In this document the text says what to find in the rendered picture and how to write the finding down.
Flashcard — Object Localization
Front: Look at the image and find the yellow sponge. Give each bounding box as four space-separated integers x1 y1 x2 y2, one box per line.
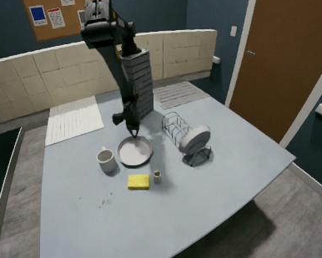
128 175 149 189

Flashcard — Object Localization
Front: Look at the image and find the white plate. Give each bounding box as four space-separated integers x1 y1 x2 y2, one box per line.
179 125 211 154
117 135 152 165

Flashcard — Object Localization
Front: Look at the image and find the white ribbed draining mat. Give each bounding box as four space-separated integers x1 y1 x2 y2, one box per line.
45 96 104 147

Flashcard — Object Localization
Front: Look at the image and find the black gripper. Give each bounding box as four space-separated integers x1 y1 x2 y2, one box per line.
126 113 140 139

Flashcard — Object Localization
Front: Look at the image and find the beige tiled splashback wall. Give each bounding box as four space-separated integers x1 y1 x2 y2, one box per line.
0 29 218 134

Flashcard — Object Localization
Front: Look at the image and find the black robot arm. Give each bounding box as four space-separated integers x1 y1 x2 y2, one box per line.
80 0 142 125

